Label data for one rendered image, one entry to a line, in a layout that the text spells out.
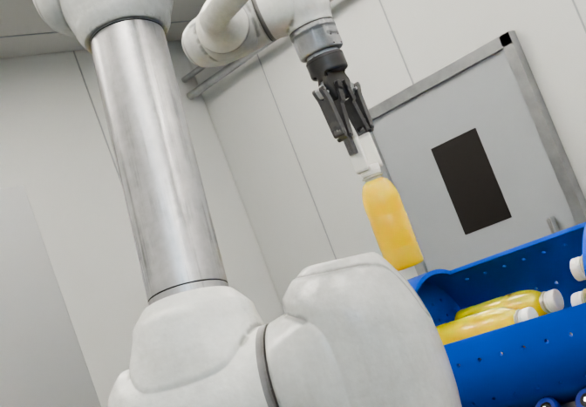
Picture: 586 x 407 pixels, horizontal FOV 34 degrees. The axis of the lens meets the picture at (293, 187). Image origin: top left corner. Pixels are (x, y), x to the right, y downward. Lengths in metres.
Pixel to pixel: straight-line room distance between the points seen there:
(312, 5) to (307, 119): 4.73
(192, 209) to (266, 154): 5.71
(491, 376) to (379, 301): 0.62
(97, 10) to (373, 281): 0.52
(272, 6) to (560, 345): 0.80
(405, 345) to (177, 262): 0.29
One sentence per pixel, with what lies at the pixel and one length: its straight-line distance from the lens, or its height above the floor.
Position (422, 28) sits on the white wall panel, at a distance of 5.86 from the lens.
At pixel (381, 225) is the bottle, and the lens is 1.79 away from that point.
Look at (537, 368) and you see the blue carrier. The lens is 1.61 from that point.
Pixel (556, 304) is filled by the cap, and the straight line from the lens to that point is 1.76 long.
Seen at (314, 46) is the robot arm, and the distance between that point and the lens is 1.82.
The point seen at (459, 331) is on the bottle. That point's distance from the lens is 1.71.
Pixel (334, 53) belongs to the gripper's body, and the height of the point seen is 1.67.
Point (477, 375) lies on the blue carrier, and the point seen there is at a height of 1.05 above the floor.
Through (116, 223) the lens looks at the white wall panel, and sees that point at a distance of 6.52.
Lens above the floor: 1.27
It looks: 6 degrees up
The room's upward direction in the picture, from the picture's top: 21 degrees counter-clockwise
